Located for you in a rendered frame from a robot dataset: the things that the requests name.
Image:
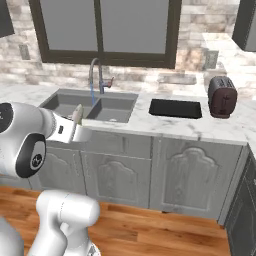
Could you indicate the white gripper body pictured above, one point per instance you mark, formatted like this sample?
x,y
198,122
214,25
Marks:
x,y
81,134

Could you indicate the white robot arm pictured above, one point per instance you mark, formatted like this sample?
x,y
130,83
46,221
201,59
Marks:
x,y
26,133

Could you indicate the pale grey fish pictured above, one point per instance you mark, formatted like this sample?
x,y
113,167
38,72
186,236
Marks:
x,y
78,115

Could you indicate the grey double sink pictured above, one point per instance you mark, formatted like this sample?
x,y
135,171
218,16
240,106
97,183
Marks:
x,y
110,106

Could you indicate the grey panel under sink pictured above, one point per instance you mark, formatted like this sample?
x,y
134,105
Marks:
x,y
120,143

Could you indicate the black tray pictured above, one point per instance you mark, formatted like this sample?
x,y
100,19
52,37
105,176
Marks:
x,y
175,108

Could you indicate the grey carved cupboard door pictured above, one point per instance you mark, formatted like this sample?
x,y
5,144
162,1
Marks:
x,y
118,180
195,176
63,170

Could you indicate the grey arched tap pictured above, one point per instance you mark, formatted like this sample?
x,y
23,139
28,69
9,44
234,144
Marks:
x,y
100,78

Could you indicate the dark framed window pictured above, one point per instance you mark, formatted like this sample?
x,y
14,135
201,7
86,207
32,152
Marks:
x,y
106,30

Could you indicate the dark brown toaster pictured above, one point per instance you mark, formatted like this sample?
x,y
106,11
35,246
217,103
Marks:
x,y
222,96

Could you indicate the dark grey cupboard run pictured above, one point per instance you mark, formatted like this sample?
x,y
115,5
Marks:
x,y
243,213

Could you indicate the grey wall outlet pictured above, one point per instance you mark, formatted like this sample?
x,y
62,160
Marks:
x,y
211,60
24,52

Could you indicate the dark wall cupboard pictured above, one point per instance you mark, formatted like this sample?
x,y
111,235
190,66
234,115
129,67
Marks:
x,y
246,23
6,16

